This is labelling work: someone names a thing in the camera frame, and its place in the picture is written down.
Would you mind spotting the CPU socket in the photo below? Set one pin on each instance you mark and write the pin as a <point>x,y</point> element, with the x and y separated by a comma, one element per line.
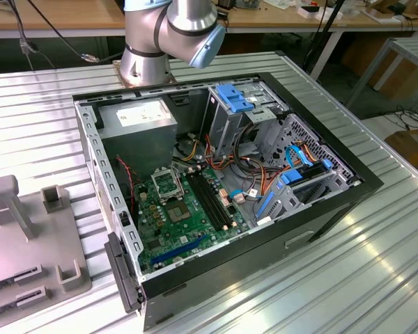
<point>177,212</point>

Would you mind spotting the black case fan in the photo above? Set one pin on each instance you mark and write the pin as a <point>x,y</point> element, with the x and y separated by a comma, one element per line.
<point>125,189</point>

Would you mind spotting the blue expansion slot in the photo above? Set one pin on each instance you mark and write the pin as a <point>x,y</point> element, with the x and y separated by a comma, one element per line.
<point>177,250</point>

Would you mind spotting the blue plastic bay rail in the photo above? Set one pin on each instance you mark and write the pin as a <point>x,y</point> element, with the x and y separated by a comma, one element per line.
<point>264,205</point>

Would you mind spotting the large brown cardboard box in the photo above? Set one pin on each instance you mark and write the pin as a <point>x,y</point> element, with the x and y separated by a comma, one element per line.
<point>400,80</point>

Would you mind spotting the green motherboard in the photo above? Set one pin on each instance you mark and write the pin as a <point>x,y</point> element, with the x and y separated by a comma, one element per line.
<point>167,238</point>

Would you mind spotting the white power supply label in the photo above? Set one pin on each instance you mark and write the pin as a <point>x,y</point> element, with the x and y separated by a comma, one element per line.
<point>143,115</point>

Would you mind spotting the wooden desk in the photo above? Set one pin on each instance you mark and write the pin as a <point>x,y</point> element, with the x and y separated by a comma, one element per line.
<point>90,14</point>

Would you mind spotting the black tripod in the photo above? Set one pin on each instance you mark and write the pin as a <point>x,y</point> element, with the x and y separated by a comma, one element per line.
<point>329,22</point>

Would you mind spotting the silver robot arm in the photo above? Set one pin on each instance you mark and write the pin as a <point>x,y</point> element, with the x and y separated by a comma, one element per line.
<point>143,62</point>

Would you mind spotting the white flat box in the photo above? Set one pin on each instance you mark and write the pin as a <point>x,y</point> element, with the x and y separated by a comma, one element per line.
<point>311,11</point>

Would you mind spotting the white paper tag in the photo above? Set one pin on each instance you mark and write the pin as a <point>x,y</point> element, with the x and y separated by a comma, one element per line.
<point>263,221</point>

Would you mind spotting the blue drive bay latch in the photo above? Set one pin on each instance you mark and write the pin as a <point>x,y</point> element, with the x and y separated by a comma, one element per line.
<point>231,95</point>

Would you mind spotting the grey metal disk bay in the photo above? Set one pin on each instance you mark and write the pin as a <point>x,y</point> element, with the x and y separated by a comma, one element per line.
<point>285,205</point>

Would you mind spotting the grey power supply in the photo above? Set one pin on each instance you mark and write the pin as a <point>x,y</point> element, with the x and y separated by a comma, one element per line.
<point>139,146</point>

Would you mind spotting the black PC case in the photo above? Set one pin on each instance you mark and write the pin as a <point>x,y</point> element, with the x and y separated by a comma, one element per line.
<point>230,278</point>

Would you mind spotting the socket locking lever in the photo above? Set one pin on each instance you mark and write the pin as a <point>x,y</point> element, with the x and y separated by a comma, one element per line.
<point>179,182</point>

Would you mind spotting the black RAM slot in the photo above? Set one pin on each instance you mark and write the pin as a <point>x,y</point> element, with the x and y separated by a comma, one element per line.
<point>217,198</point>
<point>208,201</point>
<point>204,202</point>
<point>212,199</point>

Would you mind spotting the grey metal frame table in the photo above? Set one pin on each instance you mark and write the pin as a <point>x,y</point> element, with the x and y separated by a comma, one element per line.
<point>414,47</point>

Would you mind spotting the peach board connector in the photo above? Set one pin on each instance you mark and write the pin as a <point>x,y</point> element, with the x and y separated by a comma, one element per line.
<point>223,192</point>
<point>225,202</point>

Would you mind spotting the grey parts rack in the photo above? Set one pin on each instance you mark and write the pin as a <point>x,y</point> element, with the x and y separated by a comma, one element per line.
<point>52,240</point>

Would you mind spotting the grey metal drive cage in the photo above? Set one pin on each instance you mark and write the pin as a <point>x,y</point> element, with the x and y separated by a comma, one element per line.
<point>226,128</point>

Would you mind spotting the hard disk in blue carrier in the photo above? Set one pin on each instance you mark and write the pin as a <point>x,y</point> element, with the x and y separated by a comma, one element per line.
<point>289,177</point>

